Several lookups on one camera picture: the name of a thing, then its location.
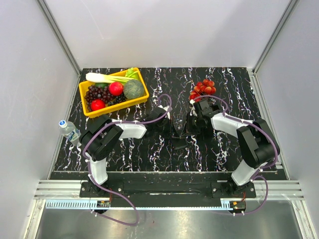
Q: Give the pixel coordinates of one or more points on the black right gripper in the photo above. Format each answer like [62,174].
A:
[187,127]

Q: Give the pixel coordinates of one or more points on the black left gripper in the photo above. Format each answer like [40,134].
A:
[168,122]

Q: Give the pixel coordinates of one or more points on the black leather card holder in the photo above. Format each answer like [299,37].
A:
[178,143]

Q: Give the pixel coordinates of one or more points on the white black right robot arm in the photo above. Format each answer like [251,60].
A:
[256,141]

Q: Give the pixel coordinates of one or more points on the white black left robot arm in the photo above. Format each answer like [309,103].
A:
[103,133]

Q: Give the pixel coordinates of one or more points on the green melon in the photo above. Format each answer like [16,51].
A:
[133,89]

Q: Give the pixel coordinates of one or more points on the red artificial berry bunch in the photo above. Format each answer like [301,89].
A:
[205,87]

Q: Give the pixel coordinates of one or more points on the red apple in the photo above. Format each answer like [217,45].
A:
[116,88]

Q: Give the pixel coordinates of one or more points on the white green leek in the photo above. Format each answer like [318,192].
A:
[102,78]

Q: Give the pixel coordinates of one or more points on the red tomato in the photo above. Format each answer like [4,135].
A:
[97,105]

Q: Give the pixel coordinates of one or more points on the dark purple grape bunch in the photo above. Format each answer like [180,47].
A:
[94,93]

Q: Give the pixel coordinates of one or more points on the yellow plastic tray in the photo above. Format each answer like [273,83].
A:
[83,87]

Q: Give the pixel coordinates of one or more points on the plastic water bottle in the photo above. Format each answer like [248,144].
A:
[69,131]

